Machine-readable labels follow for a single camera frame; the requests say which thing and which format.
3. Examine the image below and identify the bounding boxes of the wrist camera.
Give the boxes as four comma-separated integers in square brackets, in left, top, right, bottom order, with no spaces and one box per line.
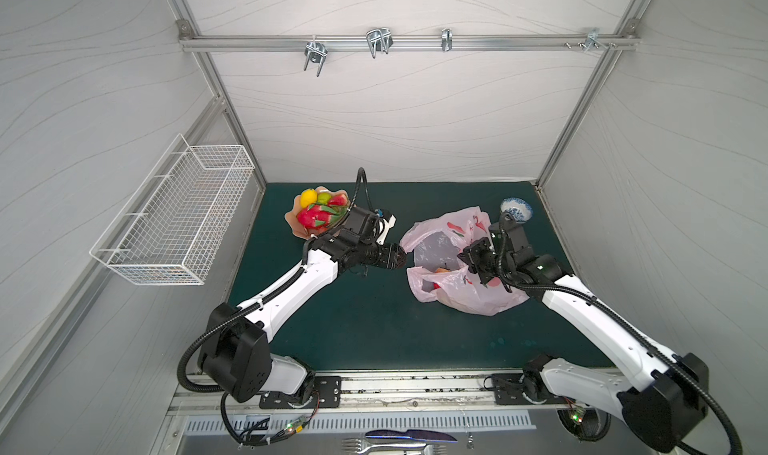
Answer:
[490,214,535,265]
[342,206,396,245]

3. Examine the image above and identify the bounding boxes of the dark blue knife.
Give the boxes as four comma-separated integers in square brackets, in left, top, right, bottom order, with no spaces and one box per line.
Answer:
[365,429,457,444]

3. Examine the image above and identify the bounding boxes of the pink printed plastic bag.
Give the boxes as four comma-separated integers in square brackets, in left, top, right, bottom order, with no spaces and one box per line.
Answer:
[400,206,528,316]

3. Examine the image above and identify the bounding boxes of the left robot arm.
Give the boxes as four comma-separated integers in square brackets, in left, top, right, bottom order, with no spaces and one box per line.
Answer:
[176,237,407,406]

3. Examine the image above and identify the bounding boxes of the pink wavy fruit plate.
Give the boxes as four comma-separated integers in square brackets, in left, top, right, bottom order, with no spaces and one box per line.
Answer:
[284,186,351,240]

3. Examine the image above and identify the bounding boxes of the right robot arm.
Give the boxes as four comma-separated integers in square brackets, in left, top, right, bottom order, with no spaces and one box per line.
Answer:
[458,238,743,454]

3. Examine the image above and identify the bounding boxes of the yellow lemon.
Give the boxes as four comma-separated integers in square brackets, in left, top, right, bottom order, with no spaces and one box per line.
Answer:
[299,189,318,210]

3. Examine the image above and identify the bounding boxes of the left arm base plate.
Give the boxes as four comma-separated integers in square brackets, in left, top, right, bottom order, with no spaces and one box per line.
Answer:
[259,375,342,409]

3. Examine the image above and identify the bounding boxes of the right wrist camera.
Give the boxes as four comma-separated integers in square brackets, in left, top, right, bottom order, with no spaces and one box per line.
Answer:
[490,214,535,265]

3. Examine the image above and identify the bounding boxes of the pink dragon fruit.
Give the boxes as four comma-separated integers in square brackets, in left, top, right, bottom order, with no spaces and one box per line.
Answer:
[296,204,345,230]

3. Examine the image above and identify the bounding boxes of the metal hook clamp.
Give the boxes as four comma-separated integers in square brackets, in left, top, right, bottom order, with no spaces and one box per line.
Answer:
[303,41,328,77]
[365,27,393,59]
[441,28,453,53]
[564,29,618,53]

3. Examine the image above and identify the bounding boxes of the silver fork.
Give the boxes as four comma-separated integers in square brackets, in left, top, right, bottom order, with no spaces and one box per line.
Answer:
[341,438,447,455]

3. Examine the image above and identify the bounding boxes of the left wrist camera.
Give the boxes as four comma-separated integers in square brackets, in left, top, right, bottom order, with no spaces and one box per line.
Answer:
[342,206,396,245]

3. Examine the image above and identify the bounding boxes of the aluminium cross rail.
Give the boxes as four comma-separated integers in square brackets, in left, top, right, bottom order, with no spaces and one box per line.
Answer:
[179,32,640,53]

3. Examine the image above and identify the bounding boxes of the white wire basket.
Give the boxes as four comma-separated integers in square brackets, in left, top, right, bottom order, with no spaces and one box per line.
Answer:
[89,134,255,286]

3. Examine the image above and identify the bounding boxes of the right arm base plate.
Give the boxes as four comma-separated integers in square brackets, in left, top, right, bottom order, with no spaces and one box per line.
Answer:
[484,372,565,406]

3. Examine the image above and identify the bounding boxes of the blue white ceramic bowl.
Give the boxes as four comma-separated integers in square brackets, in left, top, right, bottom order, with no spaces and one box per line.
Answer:
[500,197,534,224]

